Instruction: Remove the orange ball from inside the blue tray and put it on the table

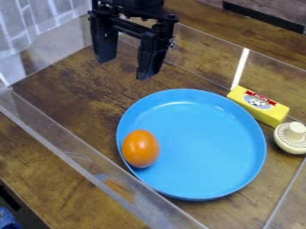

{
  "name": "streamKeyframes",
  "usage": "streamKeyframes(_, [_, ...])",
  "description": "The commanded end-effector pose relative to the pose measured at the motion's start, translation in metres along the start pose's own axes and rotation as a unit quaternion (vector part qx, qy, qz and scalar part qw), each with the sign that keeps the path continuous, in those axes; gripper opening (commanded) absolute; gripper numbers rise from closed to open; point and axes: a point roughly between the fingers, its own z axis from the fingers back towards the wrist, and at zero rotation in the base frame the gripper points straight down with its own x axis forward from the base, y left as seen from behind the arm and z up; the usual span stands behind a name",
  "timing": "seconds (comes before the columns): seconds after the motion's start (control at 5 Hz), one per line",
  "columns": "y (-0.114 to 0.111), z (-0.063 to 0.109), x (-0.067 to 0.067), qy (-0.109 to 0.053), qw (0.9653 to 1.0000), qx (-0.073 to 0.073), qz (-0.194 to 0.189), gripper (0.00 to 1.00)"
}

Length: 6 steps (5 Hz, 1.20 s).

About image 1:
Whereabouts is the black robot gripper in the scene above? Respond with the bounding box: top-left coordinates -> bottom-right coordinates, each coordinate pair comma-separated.
88,0 -> 178,81

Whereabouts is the orange ball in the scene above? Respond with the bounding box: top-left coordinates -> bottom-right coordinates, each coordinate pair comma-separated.
122,130 -> 160,168

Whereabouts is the blue round tray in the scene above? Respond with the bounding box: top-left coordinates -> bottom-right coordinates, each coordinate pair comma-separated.
116,89 -> 266,200

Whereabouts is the yellow butter box toy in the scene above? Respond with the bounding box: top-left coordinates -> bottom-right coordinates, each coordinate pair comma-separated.
227,86 -> 289,128

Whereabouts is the white toy mushroom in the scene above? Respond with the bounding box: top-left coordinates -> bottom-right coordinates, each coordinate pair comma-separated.
274,122 -> 306,155

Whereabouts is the blue object at corner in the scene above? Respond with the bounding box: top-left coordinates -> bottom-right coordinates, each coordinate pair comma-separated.
0,208 -> 21,229

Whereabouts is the clear acrylic enclosure wall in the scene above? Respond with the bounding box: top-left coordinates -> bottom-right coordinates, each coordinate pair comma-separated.
0,1 -> 306,229

